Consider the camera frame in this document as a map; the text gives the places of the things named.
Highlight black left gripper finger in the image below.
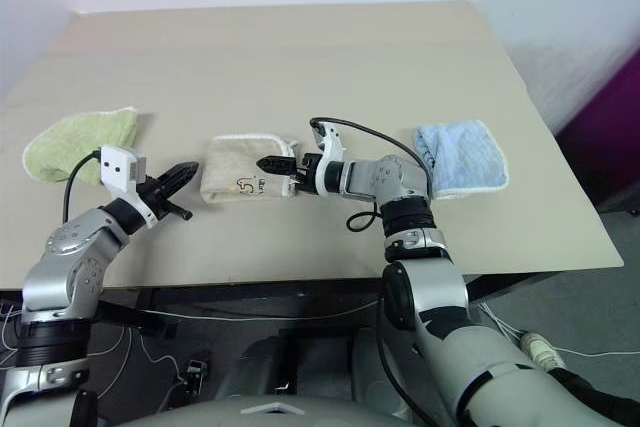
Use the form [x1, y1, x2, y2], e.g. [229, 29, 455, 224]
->
[164, 168, 200, 197]
[159, 160, 201, 188]

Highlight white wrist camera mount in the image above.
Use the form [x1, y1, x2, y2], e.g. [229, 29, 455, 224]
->
[99, 144, 154, 226]
[309, 118, 347, 194]

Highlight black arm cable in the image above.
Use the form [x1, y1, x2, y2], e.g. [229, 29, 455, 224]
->
[63, 148, 107, 224]
[309, 116, 437, 427]

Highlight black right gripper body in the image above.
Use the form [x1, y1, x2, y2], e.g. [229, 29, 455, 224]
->
[289, 152, 322, 196]

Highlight light blue cloth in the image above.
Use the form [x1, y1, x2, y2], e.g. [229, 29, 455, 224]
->
[411, 118, 511, 203]

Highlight black table frame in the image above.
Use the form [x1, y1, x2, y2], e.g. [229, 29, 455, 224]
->
[96, 271, 557, 344]

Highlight green cloth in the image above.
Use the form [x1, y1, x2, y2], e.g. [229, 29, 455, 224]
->
[21, 105, 141, 184]

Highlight small black floor clamp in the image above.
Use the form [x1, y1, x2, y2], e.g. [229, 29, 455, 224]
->
[183, 358, 212, 389]

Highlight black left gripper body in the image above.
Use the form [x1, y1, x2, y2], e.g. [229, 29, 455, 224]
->
[134, 177, 194, 222]

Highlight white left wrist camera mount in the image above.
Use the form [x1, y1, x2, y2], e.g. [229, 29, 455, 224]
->
[99, 144, 154, 226]

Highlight white floor cables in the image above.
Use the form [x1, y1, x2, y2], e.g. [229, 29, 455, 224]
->
[473, 300, 527, 344]

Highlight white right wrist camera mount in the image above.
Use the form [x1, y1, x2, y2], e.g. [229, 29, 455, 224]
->
[309, 118, 347, 194]

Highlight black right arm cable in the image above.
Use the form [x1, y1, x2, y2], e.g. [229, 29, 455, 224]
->
[309, 116, 437, 427]

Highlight thick black floor hose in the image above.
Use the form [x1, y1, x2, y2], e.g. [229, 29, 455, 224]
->
[548, 365, 640, 424]

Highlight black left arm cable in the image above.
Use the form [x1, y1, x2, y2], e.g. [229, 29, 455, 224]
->
[63, 148, 107, 224]

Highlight beige towel with white trim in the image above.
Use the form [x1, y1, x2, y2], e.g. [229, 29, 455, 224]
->
[199, 133, 302, 205]

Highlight thin white wire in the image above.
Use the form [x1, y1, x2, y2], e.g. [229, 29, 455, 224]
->
[98, 296, 387, 383]

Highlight grey robot torso cover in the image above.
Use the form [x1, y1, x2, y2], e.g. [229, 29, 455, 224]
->
[118, 394, 417, 427]

